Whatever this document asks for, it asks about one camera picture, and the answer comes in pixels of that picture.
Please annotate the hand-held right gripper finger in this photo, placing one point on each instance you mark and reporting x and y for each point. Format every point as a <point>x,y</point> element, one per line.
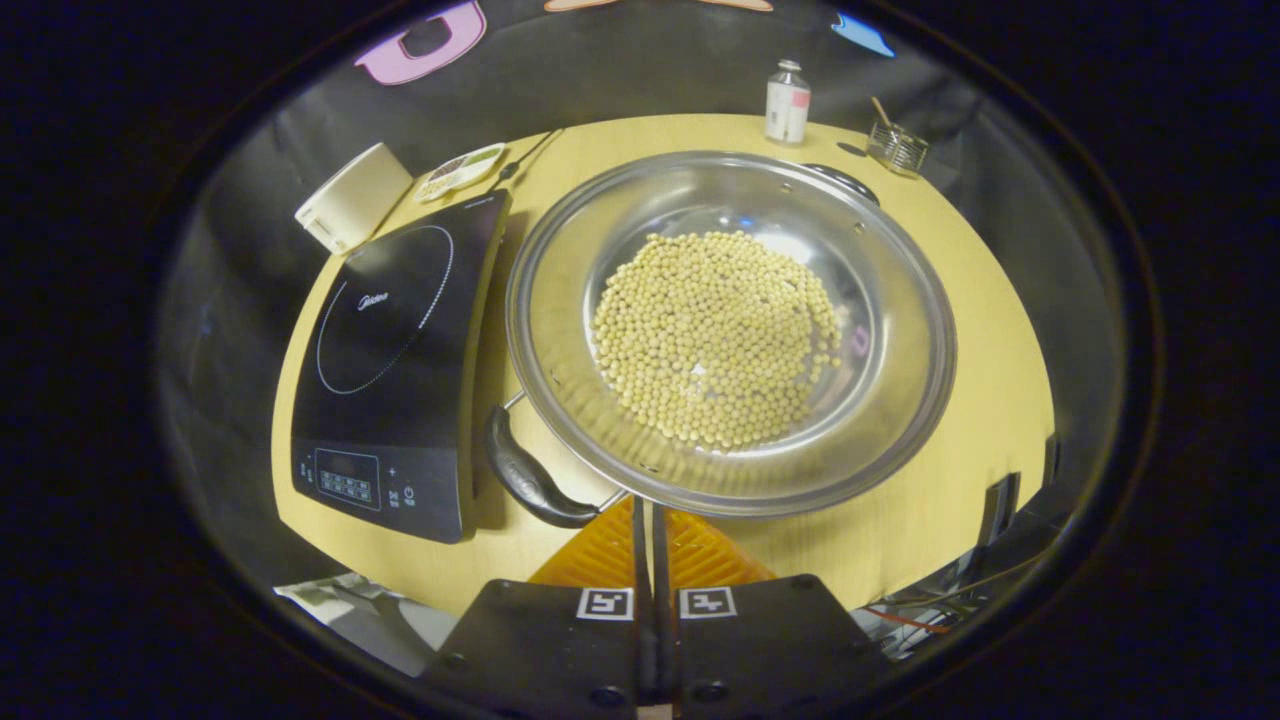
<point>642,560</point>
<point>662,560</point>

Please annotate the black induction cooktop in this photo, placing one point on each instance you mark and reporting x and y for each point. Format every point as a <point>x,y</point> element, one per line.
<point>400,400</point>

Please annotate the pile of yellow soybeans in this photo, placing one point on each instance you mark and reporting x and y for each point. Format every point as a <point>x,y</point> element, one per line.
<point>715,340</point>

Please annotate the white divided dish of beans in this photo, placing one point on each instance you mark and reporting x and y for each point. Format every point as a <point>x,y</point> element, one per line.
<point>460,172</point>

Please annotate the small black round lid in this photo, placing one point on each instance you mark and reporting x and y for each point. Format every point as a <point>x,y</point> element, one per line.
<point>852,149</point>

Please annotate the white toaster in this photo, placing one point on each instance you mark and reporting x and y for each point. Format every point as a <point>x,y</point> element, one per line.
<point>350,200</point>

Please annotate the clear bottle with pink label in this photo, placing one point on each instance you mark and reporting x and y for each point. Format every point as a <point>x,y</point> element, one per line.
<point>787,105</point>

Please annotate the ribbed glass cup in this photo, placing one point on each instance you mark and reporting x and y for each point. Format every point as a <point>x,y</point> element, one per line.
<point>897,150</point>

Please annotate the wooden stick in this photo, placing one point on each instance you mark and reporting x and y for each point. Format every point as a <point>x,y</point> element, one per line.
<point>880,110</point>

